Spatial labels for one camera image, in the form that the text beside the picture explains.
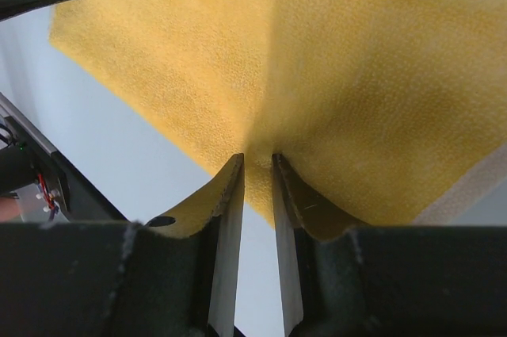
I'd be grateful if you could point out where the yellow towel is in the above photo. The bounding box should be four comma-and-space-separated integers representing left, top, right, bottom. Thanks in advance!
51, 0, 506, 225

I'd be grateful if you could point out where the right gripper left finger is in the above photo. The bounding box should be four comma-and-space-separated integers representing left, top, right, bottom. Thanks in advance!
1, 154, 244, 336

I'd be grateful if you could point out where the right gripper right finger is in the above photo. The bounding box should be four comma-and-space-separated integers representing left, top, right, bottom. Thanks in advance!
273, 155, 506, 336

